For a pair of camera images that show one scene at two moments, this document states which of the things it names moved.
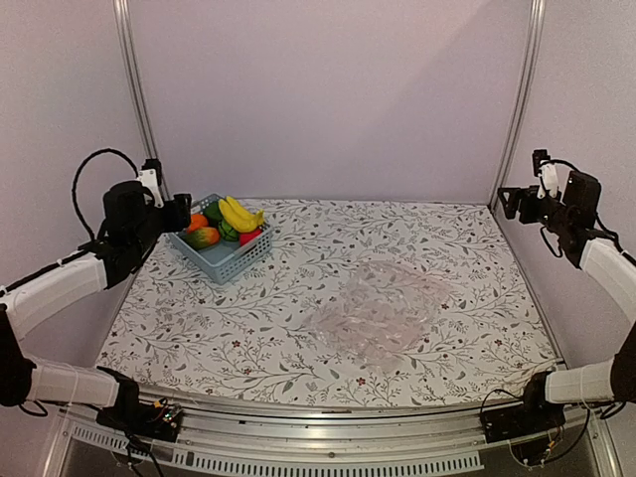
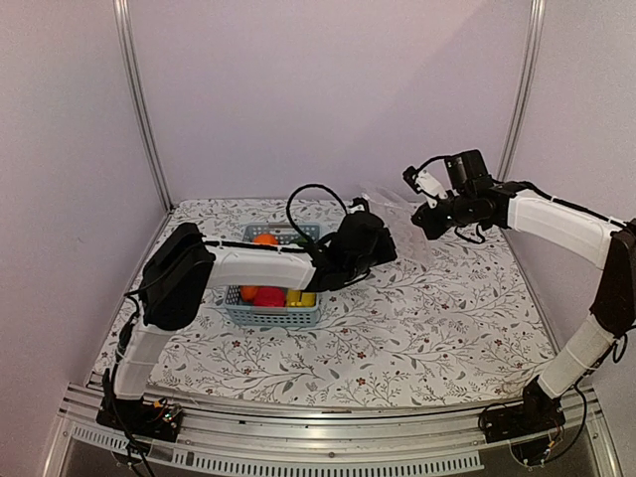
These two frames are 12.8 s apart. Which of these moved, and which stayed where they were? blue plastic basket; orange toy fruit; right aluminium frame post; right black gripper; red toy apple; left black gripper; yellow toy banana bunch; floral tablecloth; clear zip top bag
Moved: red toy apple; left black gripper; yellow toy banana bunch; blue plastic basket; clear zip top bag; orange toy fruit; right black gripper
Stayed: right aluminium frame post; floral tablecloth
